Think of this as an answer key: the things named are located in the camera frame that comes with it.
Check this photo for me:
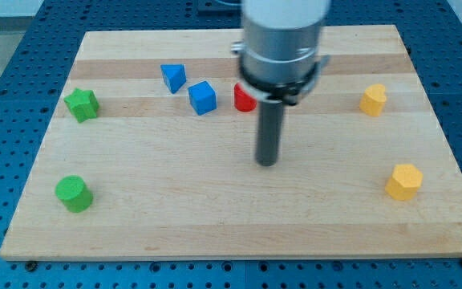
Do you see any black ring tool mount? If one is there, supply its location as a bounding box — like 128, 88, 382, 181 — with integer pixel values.
238, 55, 330, 106

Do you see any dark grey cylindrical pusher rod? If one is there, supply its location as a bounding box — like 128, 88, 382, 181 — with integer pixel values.
255, 102, 284, 167

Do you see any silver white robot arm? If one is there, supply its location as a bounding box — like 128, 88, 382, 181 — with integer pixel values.
232, 0, 331, 167

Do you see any green star block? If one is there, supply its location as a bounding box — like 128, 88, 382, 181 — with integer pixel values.
63, 88, 99, 123

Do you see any red cylinder block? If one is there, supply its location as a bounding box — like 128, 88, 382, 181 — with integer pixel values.
233, 83, 257, 112

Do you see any blue cube block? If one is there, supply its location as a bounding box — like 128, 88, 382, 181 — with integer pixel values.
188, 81, 217, 116

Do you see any yellow heart block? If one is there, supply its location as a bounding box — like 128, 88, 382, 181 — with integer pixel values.
359, 83, 387, 117

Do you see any blue triangle block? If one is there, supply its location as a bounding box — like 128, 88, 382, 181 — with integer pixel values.
160, 64, 186, 94

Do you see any light wooden board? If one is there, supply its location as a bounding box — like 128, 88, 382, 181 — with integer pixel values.
0, 25, 462, 262

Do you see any yellow hexagon block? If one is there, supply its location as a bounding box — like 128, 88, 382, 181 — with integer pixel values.
385, 164, 424, 201

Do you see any green cylinder block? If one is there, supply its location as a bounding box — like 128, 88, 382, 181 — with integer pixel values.
55, 175, 93, 213

